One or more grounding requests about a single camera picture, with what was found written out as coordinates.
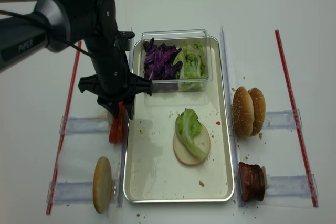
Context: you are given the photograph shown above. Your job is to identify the purple cabbage pieces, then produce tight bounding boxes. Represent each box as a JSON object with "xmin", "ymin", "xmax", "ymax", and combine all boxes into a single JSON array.
[{"xmin": 142, "ymin": 38, "xmax": 183, "ymax": 93}]

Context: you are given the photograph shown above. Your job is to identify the green lettuce pieces in box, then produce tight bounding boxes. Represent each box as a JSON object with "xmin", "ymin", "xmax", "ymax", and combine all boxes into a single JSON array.
[{"xmin": 173, "ymin": 41, "xmax": 207, "ymax": 80}]

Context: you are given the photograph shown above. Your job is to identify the clear patty holder rail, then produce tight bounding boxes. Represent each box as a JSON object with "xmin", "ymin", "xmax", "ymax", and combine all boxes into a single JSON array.
[{"xmin": 265, "ymin": 174, "xmax": 319, "ymax": 197}]

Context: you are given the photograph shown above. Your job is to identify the sesame bun top front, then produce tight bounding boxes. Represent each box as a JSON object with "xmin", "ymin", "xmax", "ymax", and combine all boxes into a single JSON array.
[{"xmin": 232, "ymin": 87, "xmax": 255, "ymax": 138}]

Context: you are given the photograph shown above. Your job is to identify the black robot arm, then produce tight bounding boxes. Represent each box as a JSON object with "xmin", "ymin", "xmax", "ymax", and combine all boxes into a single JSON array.
[{"xmin": 1, "ymin": 0, "xmax": 152, "ymax": 119}]

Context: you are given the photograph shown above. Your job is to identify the clear plastic salad box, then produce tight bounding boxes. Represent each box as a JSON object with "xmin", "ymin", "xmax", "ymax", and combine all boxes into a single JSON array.
[{"xmin": 133, "ymin": 29, "xmax": 212, "ymax": 93}]

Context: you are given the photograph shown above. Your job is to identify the left red tape strip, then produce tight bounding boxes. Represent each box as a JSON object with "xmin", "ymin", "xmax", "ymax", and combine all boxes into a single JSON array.
[{"xmin": 46, "ymin": 50, "xmax": 80, "ymax": 216}]

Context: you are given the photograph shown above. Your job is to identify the clear tomato holder rail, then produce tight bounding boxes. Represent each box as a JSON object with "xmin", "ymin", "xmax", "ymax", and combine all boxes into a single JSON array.
[{"xmin": 59, "ymin": 116, "xmax": 111, "ymax": 135}]

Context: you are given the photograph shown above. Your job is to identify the red tape strip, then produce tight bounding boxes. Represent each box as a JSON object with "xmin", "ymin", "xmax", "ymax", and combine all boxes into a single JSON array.
[
  {"xmin": 46, "ymin": 50, "xmax": 80, "ymax": 216},
  {"xmin": 275, "ymin": 30, "xmax": 319, "ymax": 208}
]

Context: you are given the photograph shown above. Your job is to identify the cream metal tray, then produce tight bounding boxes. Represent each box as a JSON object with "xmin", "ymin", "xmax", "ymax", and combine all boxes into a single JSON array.
[{"xmin": 123, "ymin": 37, "xmax": 234, "ymax": 203}]

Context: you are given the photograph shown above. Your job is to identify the dark meat patties stack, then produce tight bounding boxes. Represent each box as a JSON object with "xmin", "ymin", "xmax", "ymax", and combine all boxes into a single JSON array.
[{"xmin": 238, "ymin": 162, "xmax": 266, "ymax": 202}]

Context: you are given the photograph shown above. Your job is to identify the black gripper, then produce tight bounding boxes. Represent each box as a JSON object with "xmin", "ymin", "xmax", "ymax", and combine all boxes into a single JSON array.
[{"xmin": 78, "ymin": 31, "xmax": 152, "ymax": 120}]

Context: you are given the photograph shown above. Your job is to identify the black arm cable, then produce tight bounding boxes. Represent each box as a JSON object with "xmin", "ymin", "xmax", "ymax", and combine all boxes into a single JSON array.
[{"xmin": 0, "ymin": 0, "xmax": 91, "ymax": 58}]

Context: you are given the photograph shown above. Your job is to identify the remaining tomato slice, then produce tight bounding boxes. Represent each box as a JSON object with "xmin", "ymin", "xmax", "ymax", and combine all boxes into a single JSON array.
[{"xmin": 109, "ymin": 118, "xmax": 122, "ymax": 144}]

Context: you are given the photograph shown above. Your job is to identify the lettuce leaf on bun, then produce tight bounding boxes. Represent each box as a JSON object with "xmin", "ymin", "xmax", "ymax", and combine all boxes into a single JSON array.
[{"xmin": 175, "ymin": 108, "xmax": 206, "ymax": 158}]

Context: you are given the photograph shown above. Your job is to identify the clear bun slice holder rail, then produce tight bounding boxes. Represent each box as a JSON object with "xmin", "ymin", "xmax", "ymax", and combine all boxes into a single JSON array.
[{"xmin": 46, "ymin": 179, "xmax": 118, "ymax": 205}]

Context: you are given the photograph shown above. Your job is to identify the sesame bun top rear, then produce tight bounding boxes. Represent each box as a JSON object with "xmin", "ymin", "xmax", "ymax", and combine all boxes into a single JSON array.
[{"xmin": 248, "ymin": 88, "xmax": 266, "ymax": 136}]

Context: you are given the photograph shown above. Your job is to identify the white pusher block patty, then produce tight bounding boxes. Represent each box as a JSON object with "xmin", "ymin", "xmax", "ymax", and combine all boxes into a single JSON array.
[{"xmin": 261, "ymin": 166, "xmax": 271, "ymax": 190}]

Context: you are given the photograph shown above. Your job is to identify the upright bun slice left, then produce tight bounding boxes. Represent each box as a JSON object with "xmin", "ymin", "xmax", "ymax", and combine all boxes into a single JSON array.
[{"xmin": 92, "ymin": 156, "xmax": 112, "ymax": 214}]

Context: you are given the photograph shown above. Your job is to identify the bottom bun slice on tray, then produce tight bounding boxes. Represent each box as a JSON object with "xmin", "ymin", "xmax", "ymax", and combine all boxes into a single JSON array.
[{"xmin": 173, "ymin": 125, "xmax": 211, "ymax": 166}]

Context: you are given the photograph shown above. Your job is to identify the clear sesame bun holder rail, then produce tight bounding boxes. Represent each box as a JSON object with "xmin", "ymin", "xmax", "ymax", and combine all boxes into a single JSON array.
[{"xmin": 262, "ymin": 109, "xmax": 302, "ymax": 130}]

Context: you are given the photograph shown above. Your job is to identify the right red tape strip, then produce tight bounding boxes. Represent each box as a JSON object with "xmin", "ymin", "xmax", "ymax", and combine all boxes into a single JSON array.
[{"xmin": 275, "ymin": 30, "xmax": 319, "ymax": 208}]

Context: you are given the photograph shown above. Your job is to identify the sesame bun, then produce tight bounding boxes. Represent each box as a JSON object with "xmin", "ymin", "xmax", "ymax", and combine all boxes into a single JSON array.
[
  {"xmin": 232, "ymin": 87, "xmax": 255, "ymax": 138},
  {"xmin": 248, "ymin": 88, "xmax": 266, "ymax": 136}
]

